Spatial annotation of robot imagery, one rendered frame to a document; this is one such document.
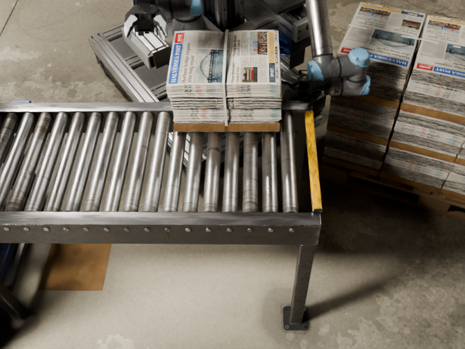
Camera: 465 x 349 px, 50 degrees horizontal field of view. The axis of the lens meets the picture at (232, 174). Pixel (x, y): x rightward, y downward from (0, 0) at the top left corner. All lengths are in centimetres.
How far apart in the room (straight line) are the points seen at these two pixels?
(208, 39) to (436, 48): 92
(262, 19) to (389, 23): 57
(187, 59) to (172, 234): 58
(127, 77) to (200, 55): 127
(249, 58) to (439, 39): 86
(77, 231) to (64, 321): 81
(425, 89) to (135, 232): 125
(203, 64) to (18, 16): 260
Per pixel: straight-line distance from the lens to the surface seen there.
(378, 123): 229
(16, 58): 374
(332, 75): 187
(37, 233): 176
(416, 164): 245
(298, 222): 157
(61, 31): 386
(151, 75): 298
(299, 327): 227
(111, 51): 318
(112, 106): 196
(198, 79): 166
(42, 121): 200
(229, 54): 175
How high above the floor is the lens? 212
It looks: 52 degrees down
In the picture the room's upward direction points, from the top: 4 degrees counter-clockwise
